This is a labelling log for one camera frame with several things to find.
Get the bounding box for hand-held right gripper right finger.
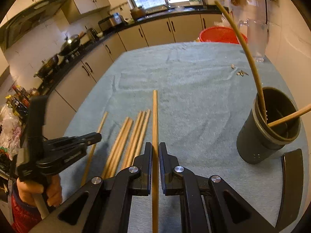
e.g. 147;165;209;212
159;142;280;233

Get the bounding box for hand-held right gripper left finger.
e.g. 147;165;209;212
28;142;153;233

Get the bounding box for black power cable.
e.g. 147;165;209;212
259;0;269;25

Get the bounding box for silver black rice cooker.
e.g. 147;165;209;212
98;12;124;31

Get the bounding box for bunch of wooden chopsticks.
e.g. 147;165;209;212
101;109;151;178

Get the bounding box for black kitchen countertop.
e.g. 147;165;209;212
36;5;224;95

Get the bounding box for cream upper wall cabinets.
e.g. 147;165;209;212
0;0;113;26

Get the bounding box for cluster of condiment bottles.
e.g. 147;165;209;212
5;84;33;117

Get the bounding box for crumpled plastic bag pile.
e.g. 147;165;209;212
0;103;23;162

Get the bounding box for black gas stove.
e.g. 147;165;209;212
36;46;84;89

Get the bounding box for metal cooking pot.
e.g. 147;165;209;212
34;55;60;78

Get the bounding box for dark electric kettle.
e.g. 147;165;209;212
87;27;98;41

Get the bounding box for dark grey chopstick holder cup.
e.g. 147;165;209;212
236;86;302;165

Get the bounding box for clear glass pitcher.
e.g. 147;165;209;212
237;19;269;62

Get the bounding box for brown clay pot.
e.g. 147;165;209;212
129;7;145;20

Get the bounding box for cream lower kitchen cabinets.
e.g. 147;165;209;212
36;13;225;136

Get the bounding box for long wooden chopstick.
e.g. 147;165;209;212
152;90;159;233
267;103;311;128
214;0;268;122
81;112;108;187

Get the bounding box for black range hood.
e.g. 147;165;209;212
0;0;72;51

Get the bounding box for steel kitchen sink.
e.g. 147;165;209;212
146;5;195;14

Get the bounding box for wok with metal lid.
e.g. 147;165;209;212
58;33;81;57

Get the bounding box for person's left hand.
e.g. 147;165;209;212
15;174;63;209

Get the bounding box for red plastic basket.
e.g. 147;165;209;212
199;27;248;44

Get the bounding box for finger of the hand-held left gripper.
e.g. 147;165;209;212
45;132;102;149
56;148;87;163

